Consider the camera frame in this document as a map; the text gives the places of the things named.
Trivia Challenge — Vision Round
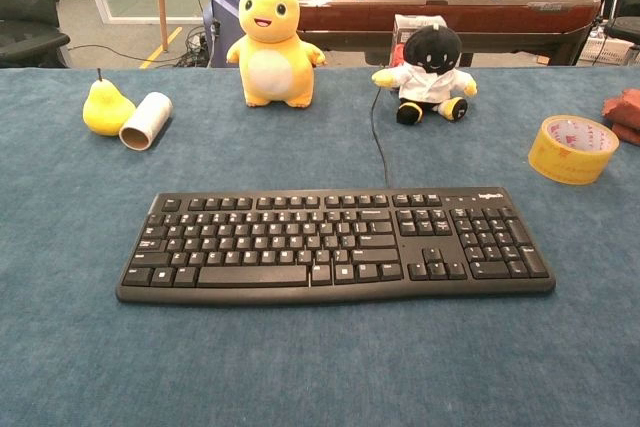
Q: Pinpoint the yellow packing tape roll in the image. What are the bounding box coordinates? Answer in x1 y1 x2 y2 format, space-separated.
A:
528 114 621 186

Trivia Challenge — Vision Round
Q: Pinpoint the white plastic crate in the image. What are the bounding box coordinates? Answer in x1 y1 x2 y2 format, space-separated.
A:
577 28 636 67

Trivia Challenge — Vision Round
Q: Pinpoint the yellow dinosaur plush toy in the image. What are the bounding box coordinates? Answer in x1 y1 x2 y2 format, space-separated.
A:
226 0 327 109

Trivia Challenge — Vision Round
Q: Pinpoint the yellow pear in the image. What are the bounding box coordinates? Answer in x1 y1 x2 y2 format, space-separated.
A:
82 68 137 137

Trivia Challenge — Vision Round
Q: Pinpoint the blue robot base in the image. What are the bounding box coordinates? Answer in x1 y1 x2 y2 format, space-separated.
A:
202 0 266 69

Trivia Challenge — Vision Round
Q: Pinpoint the black office chair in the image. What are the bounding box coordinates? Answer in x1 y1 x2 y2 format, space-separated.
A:
0 0 72 69

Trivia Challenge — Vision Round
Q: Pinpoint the blue table cloth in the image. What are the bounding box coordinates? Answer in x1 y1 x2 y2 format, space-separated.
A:
0 65 640 427

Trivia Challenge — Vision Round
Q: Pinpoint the black Logitech keyboard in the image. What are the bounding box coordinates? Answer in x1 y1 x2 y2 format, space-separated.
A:
115 186 557 307

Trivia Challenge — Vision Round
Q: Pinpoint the thin dark cable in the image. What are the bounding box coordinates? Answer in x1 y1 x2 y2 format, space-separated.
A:
370 86 394 189

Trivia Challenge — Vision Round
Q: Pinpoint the black-headed plush doll white coat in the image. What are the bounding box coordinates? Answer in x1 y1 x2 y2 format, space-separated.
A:
371 23 479 126

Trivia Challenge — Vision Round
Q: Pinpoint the brown mahjong table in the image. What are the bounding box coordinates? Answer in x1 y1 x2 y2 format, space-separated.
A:
294 0 601 67

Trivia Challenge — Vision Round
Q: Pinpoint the white cardboard tube roll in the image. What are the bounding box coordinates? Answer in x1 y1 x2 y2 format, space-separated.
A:
118 91 174 152

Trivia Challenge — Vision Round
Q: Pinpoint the red and white box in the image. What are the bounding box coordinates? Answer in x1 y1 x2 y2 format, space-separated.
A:
390 14 447 68

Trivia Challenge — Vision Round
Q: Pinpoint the red-brown cloth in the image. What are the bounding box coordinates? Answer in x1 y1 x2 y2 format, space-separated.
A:
601 88 640 147

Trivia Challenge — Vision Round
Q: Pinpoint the wooden pole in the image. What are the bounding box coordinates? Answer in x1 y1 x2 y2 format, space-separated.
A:
152 0 170 53

